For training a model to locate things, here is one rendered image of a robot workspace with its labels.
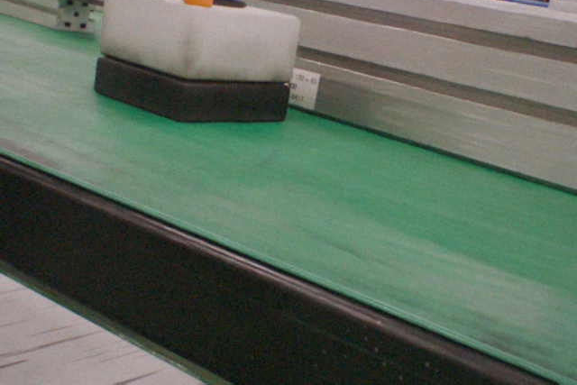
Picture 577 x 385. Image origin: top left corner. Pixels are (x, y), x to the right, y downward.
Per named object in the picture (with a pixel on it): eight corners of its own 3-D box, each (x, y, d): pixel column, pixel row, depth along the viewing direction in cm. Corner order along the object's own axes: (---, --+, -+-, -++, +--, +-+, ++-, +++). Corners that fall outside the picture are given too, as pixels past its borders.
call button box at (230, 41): (91, 91, 54) (104, -21, 52) (218, 94, 61) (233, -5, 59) (178, 123, 48) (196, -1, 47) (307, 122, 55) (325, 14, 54)
